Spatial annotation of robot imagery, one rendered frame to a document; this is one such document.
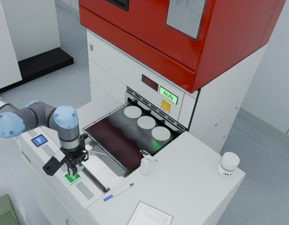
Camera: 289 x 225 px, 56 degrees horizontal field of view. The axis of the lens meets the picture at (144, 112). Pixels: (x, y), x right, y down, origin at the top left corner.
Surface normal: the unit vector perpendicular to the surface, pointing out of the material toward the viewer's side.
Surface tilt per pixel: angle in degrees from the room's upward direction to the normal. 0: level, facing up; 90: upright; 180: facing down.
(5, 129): 62
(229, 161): 0
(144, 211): 0
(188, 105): 90
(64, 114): 0
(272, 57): 90
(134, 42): 90
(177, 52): 91
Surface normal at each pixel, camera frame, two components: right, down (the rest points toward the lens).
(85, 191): 0.08, -0.72
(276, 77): -0.70, 0.44
